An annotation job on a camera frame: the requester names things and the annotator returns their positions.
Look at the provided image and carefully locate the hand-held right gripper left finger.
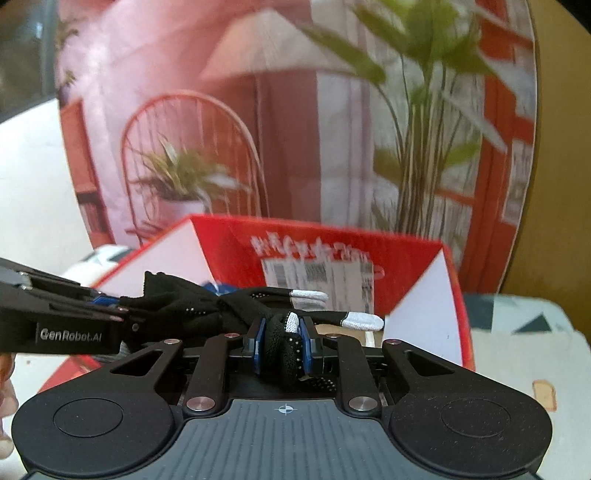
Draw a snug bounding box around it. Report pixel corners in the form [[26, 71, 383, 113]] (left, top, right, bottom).
[[110, 318, 267, 415]]

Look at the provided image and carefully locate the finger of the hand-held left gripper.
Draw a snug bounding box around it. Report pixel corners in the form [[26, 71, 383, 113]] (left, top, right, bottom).
[[46, 296, 129, 321], [18, 271, 120, 308]]

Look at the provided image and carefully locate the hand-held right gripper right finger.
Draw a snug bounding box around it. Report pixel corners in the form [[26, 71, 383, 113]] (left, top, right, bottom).
[[299, 316, 462, 414]]

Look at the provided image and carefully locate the black glove with white fingertips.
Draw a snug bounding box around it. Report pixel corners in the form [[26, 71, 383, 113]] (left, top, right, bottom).
[[117, 271, 386, 394]]

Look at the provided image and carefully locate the red strawberry print cardboard box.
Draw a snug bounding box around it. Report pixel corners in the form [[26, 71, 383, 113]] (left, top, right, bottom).
[[44, 215, 476, 393]]

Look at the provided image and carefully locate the person's left hand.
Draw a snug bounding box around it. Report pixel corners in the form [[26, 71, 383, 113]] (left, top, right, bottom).
[[0, 353, 20, 459]]

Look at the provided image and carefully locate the printed tablecloth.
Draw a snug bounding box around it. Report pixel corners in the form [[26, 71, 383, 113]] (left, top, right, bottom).
[[67, 244, 591, 462]]

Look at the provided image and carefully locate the wall poster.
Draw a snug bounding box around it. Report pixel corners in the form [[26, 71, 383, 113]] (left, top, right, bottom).
[[55, 0, 539, 296]]

